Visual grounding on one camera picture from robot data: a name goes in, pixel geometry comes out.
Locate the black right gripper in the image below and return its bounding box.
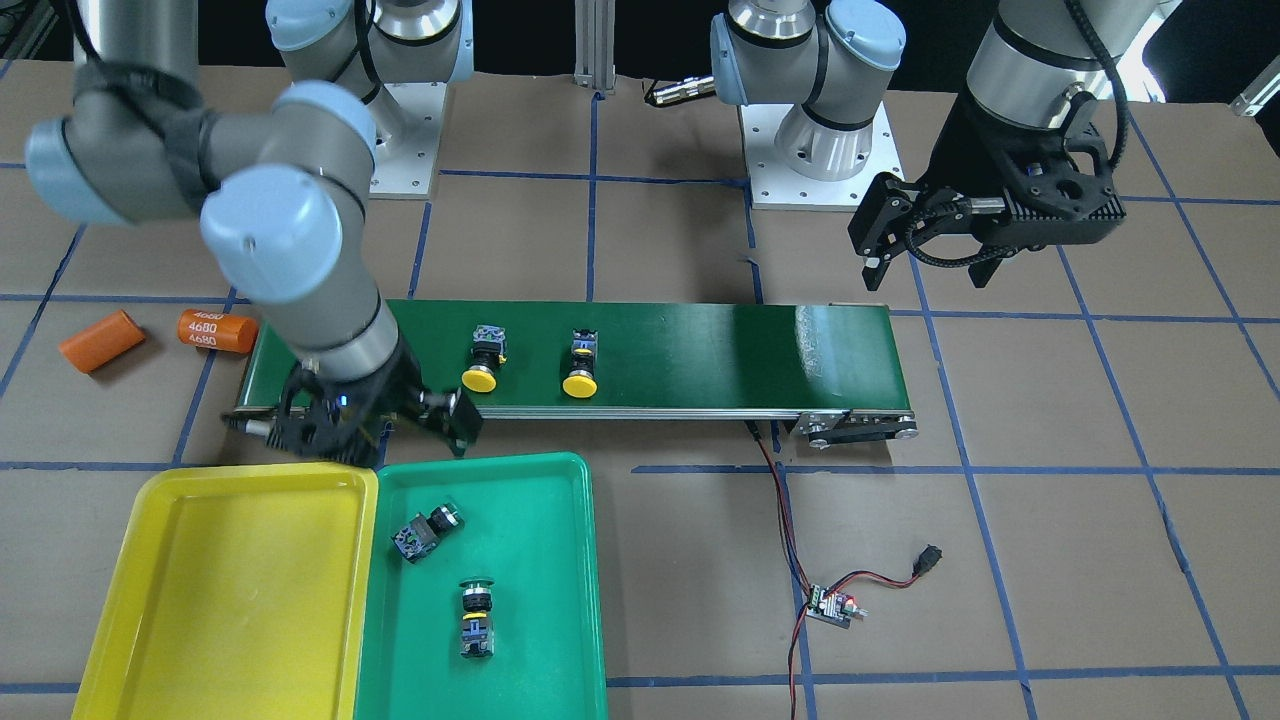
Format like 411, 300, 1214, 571
232, 337, 483, 468

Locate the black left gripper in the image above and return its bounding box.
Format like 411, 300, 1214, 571
847, 91, 1126, 291

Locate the green push button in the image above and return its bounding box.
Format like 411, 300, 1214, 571
460, 577, 495, 659
392, 502, 465, 564

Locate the orange cylinder with 4680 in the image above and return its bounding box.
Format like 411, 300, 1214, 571
175, 307, 260, 354

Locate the yellow push button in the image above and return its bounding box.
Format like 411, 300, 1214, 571
461, 324, 506, 395
561, 329, 598, 398

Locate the plain orange cylinder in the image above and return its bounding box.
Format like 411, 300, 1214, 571
58, 309, 146, 374

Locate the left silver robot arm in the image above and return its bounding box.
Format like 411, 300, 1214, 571
644, 1, 1155, 291

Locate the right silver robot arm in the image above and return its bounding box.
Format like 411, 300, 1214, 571
24, 1, 483, 468

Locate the green conveyor belt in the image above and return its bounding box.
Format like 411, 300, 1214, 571
224, 300, 916, 447

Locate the yellow plastic tray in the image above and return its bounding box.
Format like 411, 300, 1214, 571
73, 462, 379, 719

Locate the green plastic tray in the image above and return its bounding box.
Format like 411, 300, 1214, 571
355, 452, 608, 719

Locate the small motor controller board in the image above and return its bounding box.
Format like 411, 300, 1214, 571
804, 584, 867, 629

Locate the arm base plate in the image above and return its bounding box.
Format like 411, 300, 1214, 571
739, 104, 905, 211
369, 82, 449, 200

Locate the red black power cable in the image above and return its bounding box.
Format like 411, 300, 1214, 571
745, 420, 945, 720

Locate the aluminium frame post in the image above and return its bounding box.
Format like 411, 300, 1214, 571
573, 0, 616, 95

